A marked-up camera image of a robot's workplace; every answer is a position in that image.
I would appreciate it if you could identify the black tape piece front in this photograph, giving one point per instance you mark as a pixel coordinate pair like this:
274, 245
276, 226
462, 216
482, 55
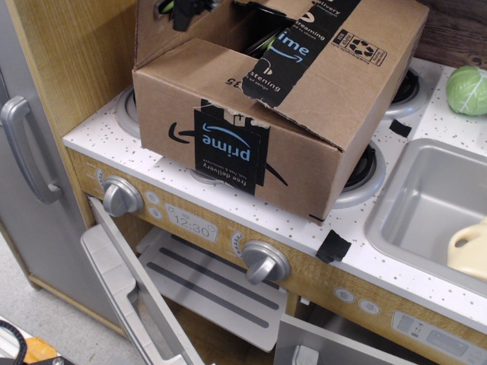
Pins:
333, 249

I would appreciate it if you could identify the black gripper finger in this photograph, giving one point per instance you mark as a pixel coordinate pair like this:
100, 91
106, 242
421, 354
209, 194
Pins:
185, 10

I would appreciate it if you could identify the rear right stove burner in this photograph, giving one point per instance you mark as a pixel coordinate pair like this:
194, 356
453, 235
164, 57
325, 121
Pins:
410, 97

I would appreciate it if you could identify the grey open oven door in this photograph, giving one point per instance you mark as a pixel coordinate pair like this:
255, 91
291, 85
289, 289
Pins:
141, 310

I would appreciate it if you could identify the right silver stove knob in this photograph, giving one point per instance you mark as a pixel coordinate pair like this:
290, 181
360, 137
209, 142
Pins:
264, 262

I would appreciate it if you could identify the grey toy sink basin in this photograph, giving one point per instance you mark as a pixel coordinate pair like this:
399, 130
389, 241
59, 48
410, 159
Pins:
433, 191

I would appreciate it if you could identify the silver stove knob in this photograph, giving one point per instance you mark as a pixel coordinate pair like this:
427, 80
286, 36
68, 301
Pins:
264, 262
121, 197

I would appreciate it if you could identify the brown Amazon Prime cardboard box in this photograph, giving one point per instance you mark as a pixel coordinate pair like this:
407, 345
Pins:
290, 127

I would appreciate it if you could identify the orange object bottom left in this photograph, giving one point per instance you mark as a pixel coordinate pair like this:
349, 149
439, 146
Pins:
38, 349

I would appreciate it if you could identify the left silver stove knob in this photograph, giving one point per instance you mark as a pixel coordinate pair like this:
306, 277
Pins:
121, 197

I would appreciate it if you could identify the grey fridge door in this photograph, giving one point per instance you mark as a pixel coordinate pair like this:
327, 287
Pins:
47, 237

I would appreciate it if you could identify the grey dishwasher door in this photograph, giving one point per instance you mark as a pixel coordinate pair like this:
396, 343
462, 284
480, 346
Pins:
300, 342

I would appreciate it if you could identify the green ball inside box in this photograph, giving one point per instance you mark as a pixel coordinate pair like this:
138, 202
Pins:
269, 43

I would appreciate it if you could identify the cream toy teapot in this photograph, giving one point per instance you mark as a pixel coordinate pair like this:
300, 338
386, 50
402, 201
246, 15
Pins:
466, 250

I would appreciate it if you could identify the metal pot lid in box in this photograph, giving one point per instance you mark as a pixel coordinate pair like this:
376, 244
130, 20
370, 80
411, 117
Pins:
256, 50

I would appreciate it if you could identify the grey fridge door handle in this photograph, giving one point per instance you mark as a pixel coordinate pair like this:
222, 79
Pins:
13, 114

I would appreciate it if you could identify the white oven rack shelf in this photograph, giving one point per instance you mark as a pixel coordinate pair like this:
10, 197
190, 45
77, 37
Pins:
213, 288

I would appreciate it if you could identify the black tape piece rear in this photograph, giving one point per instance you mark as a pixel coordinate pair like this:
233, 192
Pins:
400, 129

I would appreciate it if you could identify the black tape piece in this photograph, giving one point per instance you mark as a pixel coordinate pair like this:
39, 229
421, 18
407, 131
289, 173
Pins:
333, 249
400, 129

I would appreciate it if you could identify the green toy cabbage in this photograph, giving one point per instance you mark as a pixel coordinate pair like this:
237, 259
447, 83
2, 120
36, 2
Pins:
466, 91

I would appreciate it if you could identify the front right stove burner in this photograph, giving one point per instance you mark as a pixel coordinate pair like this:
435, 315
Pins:
366, 178

